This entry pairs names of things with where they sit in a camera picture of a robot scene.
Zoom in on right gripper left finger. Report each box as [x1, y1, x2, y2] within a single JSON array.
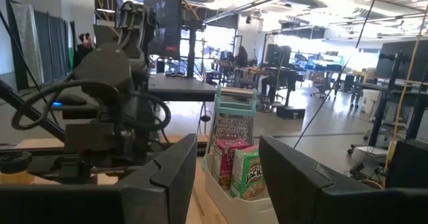
[[117, 133, 199, 224]]

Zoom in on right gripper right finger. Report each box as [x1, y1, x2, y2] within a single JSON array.
[[259, 136, 385, 224]]

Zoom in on green mini cereal box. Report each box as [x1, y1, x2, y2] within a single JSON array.
[[229, 145, 268, 201]]

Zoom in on pink mini cereal box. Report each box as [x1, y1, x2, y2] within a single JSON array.
[[211, 138, 251, 191]]

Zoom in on black-lidded orange spice jar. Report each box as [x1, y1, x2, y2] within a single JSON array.
[[0, 151, 34, 185]]

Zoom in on grey plastic bin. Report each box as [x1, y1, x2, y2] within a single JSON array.
[[201, 152, 279, 224]]

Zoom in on person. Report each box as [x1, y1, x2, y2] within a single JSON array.
[[233, 45, 249, 68], [72, 32, 96, 70]]

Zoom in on grey partition panels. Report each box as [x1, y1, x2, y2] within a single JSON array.
[[5, 0, 73, 92]]

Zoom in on black computer case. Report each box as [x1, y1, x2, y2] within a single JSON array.
[[387, 138, 428, 189]]

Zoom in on black monitor stand pole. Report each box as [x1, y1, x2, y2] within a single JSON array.
[[182, 19, 205, 80]]

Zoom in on black computer monitor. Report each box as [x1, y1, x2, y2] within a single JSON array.
[[142, 0, 183, 61]]

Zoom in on black hanging cable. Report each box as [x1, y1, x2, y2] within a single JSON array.
[[293, 0, 384, 150]]

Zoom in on teal-handled metal box grater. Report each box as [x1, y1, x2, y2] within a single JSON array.
[[205, 86, 258, 154]]

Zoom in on yellow hanging cable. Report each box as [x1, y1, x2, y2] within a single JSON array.
[[383, 3, 428, 189]]

